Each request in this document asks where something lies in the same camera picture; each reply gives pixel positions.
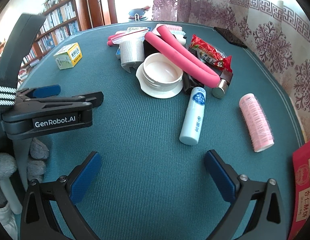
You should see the red snack packet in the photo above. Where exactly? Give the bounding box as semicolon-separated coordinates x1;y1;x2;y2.
189;34;232;73

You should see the green felt table mat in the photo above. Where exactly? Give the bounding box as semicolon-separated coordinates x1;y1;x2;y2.
18;21;308;240

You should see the long pink foam curler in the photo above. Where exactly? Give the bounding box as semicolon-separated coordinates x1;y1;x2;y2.
144;26;220;88

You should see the black stool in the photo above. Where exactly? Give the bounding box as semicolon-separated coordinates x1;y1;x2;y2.
128;6;148;22

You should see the white pole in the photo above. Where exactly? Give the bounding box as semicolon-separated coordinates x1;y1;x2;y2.
0;177;22;215

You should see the black object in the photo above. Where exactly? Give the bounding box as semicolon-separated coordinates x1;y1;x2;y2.
143;39;162;57

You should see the red cardboard box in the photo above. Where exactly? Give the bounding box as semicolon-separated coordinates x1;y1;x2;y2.
288;141;310;240

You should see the person's left hand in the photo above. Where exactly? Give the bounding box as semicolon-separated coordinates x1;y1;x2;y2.
0;138;49;205

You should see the pink velcro hair roller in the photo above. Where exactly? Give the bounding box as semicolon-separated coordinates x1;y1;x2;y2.
155;24;183;32
239;93;275;153

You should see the brown lipstick with silver cap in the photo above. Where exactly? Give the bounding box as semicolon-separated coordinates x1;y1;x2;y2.
211;69;233;99

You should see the white bottle with blue label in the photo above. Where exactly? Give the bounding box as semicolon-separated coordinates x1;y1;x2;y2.
179;86;207;146

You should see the black flat case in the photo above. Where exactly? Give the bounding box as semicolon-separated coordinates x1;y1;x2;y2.
214;27;248;48

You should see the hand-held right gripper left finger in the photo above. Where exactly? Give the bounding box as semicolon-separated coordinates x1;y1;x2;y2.
20;151;103;240

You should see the patterned purple curtain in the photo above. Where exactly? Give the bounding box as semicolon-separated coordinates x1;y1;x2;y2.
152;0;310;143

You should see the white jar lid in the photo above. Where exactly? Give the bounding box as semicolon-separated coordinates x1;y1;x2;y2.
135;52;184;99

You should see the wooden door frame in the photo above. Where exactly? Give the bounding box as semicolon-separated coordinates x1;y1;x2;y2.
75;0;118;30

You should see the wooden bookshelf with books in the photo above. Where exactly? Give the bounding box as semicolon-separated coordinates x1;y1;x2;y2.
0;0;88;87

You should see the small panda toy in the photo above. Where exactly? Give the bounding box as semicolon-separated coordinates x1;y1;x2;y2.
175;35;188;49

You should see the folded pink foam curler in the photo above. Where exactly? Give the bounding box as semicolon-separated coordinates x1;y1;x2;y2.
107;30;128;47

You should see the green yellow carton box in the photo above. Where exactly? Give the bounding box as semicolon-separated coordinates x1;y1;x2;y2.
53;42;83;70

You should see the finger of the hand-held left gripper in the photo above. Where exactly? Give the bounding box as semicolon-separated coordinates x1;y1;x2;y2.
17;85;61;99
15;92;104;115

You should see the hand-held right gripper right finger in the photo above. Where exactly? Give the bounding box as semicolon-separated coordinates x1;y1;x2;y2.
204;149;290;240

